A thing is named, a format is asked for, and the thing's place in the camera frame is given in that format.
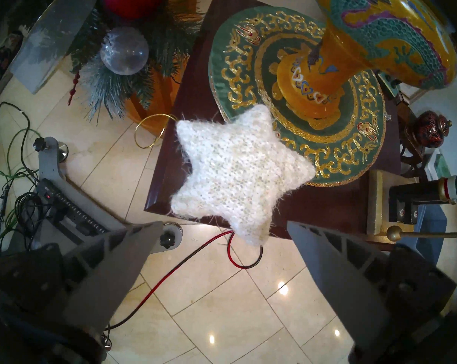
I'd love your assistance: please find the dark wood cabinet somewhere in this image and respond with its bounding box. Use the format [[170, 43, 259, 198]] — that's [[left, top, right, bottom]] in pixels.
[[144, 0, 401, 240]]

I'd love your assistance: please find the white glitter star ornament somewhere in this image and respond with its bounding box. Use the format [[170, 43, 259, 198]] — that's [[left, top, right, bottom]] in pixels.
[[134, 104, 317, 247]]

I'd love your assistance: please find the white glitter ball ornament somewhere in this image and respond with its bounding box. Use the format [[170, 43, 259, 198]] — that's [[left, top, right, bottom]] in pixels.
[[100, 27, 149, 75]]

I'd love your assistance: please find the red black cable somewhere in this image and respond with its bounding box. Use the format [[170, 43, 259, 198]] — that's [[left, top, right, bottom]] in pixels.
[[105, 231, 263, 329]]

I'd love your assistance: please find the yellow porcelain lidded jar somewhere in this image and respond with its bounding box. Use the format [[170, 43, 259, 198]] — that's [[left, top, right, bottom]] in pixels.
[[268, 0, 457, 119]]

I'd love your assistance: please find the green gold round plate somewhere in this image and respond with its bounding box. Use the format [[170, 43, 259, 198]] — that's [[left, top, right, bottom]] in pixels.
[[208, 6, 387, 187]]

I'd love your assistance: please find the folded patterned rug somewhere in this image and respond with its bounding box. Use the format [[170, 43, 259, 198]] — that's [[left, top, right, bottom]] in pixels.
[[0, 30, 22, 106]]

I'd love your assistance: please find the small dark wooden stool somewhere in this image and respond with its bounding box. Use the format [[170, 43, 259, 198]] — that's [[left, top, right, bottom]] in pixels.
[[399, 90, 434, 178]]

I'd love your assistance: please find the green jade carving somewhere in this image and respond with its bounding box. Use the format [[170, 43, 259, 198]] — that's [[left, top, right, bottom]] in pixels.
[[435, 155, 452, 178]]

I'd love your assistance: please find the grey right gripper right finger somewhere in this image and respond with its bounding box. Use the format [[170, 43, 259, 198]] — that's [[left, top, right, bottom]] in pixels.
[[287, 221, 396, 355]]

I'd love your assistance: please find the green pine garland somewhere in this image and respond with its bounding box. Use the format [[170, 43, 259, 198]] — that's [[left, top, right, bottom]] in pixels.
[[67, 0, 206, 123]]

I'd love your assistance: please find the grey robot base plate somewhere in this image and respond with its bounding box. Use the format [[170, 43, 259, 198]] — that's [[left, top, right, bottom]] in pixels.
[[5, 136, 183, 261]]

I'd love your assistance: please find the tall red crowned nutcracker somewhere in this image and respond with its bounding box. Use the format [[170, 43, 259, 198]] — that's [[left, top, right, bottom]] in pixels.
[[367, 170, 457, 246]]

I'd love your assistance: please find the red ball ornament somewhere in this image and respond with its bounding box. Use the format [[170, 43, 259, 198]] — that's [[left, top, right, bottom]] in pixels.
[[102, 0, 168, 19]]

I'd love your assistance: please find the blue grey square bin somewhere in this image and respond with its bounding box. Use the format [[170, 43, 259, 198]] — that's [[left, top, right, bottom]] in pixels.
[[418, 204, 456, 261]]

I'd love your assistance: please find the sheer white gold-edged ribbon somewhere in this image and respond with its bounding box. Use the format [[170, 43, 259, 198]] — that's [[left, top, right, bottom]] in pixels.
[[9, 0, 100, 94]]

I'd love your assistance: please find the dark red cloisonne jar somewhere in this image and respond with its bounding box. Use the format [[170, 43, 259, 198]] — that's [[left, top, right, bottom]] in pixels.
[[414, 110, 452, 140]]

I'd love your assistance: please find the black floor cable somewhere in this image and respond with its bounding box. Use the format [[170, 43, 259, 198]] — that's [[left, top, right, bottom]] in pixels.
[[0, 102, 34, 250]]

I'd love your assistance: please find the black power strip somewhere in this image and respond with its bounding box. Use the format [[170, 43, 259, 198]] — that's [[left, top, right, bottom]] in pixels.
[[37, 177, 108, 235]]

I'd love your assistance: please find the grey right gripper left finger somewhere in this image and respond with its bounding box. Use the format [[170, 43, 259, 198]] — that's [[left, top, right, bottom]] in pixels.
[[62, 221, 164, 331]]

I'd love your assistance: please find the green cable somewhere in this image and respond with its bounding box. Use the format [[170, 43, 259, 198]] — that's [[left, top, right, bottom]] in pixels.
[[0, 128, 39, 254]]

